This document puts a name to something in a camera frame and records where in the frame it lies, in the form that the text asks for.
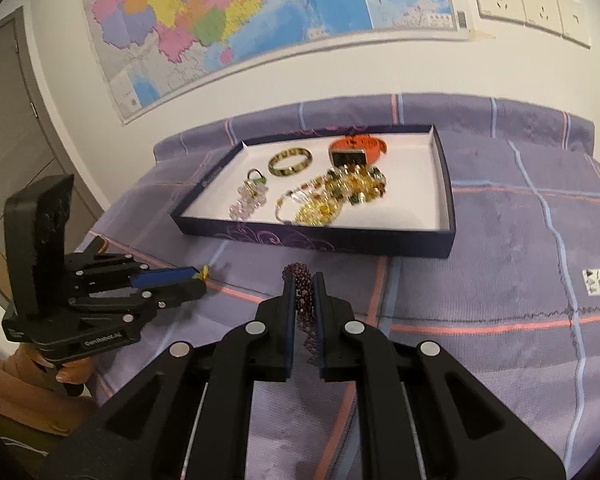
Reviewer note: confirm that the yellow brown bangle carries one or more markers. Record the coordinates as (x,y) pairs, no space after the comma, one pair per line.
(275,167)

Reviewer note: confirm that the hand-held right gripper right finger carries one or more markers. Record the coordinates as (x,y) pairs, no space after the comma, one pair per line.
(320,305)

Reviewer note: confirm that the person's left hand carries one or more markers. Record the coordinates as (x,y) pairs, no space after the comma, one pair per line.
(72,372)

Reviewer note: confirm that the purple checkered bed sheet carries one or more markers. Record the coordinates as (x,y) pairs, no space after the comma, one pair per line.
(480,260)

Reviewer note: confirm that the white label on sheet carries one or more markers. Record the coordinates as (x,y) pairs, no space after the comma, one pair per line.
(597,281)

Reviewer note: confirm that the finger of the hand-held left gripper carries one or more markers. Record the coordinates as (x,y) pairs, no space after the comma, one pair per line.
(175,294)
(165,276)

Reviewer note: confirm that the grey brown door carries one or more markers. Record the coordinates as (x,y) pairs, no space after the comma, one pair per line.
(10,135)

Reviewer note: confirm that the person's left forearm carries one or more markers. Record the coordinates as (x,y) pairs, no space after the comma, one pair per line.
(15,390)

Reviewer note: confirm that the colourful wall map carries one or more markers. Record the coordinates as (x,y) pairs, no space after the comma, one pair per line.
(230,10)

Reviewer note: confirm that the purple tray box white inside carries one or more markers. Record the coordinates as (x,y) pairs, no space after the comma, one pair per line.
(405,200)

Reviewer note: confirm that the small gold jewelry piece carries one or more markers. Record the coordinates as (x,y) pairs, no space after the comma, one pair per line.
(205,272)

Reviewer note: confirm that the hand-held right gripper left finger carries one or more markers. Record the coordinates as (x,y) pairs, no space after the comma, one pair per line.
(291,305)

